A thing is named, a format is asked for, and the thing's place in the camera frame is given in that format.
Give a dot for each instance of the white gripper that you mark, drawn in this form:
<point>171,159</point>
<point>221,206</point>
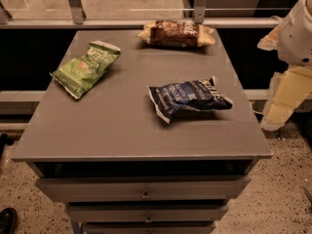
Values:
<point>296,41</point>

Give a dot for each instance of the green jalapeno chip bag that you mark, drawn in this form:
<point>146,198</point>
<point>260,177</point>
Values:
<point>80,74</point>

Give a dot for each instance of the blue chip bag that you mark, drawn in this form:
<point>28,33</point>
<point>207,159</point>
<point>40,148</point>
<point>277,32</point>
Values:
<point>196,95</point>

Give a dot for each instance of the brown chip bag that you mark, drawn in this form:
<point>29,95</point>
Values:
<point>178,34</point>

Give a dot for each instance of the grey drawer cabinet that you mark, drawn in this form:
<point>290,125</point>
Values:
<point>118,168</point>

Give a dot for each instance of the metal railing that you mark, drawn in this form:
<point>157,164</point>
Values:
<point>96,14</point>

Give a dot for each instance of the black shoe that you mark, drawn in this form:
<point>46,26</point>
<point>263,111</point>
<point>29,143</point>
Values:
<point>8,221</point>

